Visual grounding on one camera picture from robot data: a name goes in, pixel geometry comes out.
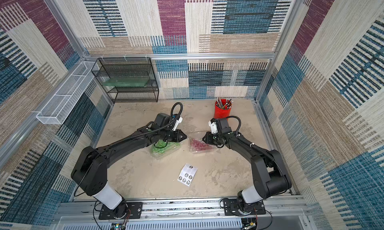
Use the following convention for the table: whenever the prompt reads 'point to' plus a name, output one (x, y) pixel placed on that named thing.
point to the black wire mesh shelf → (128, 67)
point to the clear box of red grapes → (197, 146)
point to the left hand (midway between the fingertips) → (187, 136)
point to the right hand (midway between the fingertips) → (206, 140)
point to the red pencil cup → (222, 109)
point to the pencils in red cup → (226, 106)
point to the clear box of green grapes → (161, 148)
